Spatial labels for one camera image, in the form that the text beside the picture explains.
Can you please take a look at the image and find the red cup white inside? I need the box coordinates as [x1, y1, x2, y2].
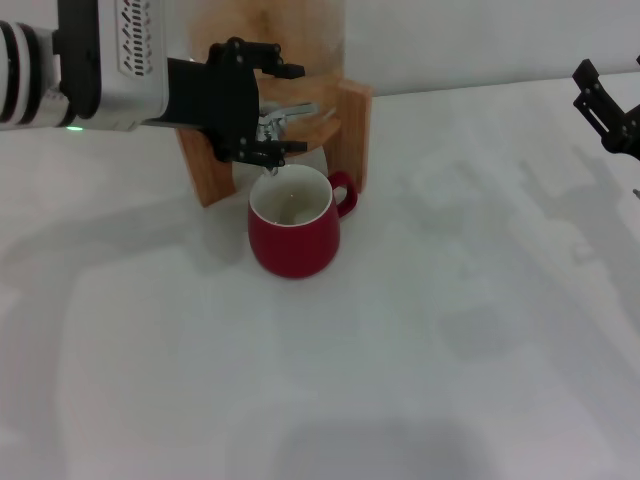
[246, 163, 359, 279]

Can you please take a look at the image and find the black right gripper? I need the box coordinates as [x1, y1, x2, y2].
[571, 51, 640, 162]

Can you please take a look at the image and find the chrome faucet tap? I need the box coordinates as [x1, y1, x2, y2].
[255, 102, 320, 179]

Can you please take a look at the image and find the wooden dispenser stand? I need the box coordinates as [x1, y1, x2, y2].
[175, 75, 374, 208]

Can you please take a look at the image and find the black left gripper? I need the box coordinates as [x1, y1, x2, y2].
[144, 37, 309, 169]

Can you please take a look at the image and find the glass beverage dispenser jar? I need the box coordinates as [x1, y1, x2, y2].
[185, 0, 347, 157]

